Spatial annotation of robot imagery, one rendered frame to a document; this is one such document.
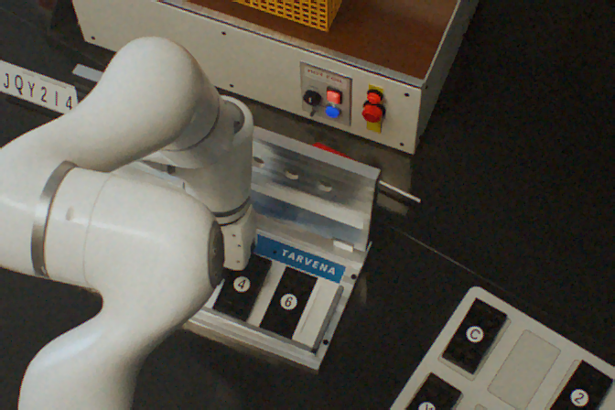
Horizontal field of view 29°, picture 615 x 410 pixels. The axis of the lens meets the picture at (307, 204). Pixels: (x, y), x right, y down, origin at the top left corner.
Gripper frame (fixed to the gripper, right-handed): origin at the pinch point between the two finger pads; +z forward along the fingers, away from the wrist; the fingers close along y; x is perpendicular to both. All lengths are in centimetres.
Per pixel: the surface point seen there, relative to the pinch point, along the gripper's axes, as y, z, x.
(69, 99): -32.4, -2.7, 16.9
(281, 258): 7.0, 1.6, 6.2
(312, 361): 16.9, 4.0, -6.2
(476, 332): 36.2, 1.5, 5.9
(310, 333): 15.3, 2.5, -3.0
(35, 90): -38.2, -2.2, 16.8
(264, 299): 7.2, 3.0, -0.3
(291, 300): 11.0, 1.6, 0.3
